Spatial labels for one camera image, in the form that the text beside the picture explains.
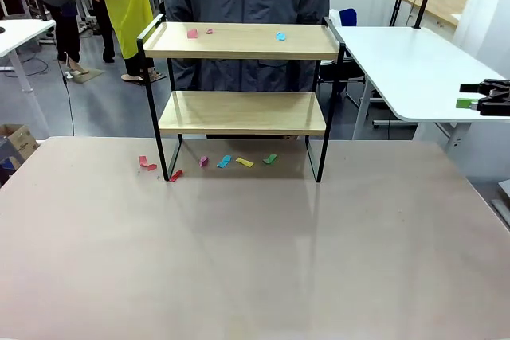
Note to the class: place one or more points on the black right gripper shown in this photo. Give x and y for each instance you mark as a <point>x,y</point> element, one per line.
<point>505,97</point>

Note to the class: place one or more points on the red elongated paper scrap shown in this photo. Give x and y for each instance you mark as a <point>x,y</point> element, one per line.
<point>175,175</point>

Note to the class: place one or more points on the red half-round paper scrap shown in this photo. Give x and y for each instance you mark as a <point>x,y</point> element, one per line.
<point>151,167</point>

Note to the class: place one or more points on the red rectangular paper scrap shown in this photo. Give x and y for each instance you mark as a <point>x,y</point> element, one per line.
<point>142,161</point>

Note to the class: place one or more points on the large white side table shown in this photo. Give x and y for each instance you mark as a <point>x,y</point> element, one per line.
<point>398,61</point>

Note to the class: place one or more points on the wooden top background table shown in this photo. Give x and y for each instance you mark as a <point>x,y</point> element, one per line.
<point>438,5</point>

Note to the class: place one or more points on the blue chair back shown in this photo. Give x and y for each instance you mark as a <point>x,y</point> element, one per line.
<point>348,17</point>

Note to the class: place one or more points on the light blue crumpled paper scrap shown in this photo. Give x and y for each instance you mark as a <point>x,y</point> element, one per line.
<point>281,36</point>

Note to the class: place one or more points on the green paper scrap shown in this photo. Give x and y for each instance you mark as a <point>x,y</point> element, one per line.
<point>269,159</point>

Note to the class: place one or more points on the yellow paper scrap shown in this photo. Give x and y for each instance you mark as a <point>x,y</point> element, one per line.
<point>244,162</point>

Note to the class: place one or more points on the blue folded paper scrap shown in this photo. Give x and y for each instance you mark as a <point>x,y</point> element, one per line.
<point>224,161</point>

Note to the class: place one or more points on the pink paper scrap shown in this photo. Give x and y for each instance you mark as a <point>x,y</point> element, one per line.
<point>203,161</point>

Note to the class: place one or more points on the coral red paper scrap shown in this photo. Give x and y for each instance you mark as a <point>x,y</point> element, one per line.
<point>192,34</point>

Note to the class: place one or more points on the person in yellow apron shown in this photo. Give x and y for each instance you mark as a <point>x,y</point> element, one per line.
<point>123,5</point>

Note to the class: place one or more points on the grey floor mat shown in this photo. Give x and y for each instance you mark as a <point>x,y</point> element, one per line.
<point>85,76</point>

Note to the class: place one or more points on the cardboard box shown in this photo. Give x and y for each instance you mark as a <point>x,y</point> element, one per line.
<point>22,139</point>

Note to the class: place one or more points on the white desk with white legs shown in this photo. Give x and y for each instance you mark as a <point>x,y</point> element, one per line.
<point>20,35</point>

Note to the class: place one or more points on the grey metal bracket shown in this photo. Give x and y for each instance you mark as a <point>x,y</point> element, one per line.
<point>503,212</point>

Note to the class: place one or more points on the two-tier wooden shelf black frame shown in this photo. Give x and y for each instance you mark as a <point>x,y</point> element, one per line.
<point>279,117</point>

